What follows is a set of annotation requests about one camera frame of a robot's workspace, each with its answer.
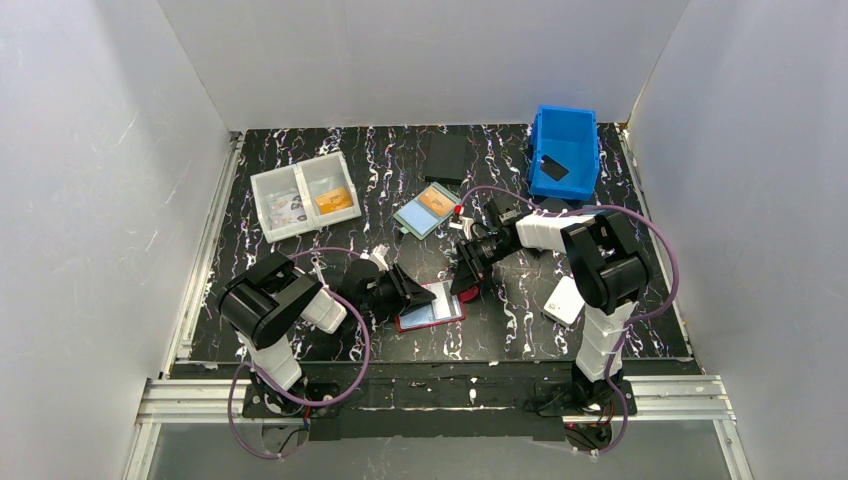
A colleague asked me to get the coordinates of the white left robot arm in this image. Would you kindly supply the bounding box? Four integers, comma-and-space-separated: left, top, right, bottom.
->
217, 252, 437, 392

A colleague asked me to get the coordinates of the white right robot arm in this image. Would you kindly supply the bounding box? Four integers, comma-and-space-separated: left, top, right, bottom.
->
451, 205, 653, 389

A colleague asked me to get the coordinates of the green open card wallet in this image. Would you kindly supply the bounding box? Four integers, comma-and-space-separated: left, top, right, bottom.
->
393, 182, 460, 240

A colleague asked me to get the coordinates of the black card in bin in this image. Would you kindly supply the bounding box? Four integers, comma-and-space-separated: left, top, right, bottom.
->
540, 155, 570, 182

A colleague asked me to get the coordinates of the white card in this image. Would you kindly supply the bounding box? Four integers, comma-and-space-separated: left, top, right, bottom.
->
542, 276, 585, 326

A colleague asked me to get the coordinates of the orange card in tray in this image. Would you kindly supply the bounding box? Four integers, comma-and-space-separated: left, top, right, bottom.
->
314, 186, 354, 215

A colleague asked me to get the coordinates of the patterned card in tray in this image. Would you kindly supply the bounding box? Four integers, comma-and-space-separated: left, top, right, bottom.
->
266, 192, 307, 229

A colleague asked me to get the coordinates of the dark grey flat wallet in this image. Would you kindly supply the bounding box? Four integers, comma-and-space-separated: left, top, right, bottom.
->
537, 197, 579, 214

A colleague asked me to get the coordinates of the black wallet at back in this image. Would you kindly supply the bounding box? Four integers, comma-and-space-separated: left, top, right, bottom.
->
424, 133, 468, 185

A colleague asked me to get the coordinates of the blue plastic bin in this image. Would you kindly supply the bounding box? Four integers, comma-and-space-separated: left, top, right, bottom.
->
528, 105, 600, 201

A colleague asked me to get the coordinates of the clear two-compartment tray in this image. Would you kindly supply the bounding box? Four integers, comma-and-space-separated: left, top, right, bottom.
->
251, 152, 362, 243

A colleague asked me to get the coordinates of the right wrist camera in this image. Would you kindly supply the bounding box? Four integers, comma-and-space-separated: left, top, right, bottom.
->
448, 204, 475, 240

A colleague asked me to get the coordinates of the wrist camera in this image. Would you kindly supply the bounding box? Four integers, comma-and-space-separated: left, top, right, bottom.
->
368, 244, 389, 271
448, 204, 475, 240

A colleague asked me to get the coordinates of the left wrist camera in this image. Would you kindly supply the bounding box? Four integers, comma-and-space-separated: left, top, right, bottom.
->
368, 244, 389, 271

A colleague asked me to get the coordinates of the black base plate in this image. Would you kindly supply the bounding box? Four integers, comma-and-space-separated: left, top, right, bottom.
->
236, 361, 635, 441

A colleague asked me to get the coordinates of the aluminium frame rail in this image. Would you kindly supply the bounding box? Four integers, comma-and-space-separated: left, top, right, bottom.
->
126, 126, 750, 479

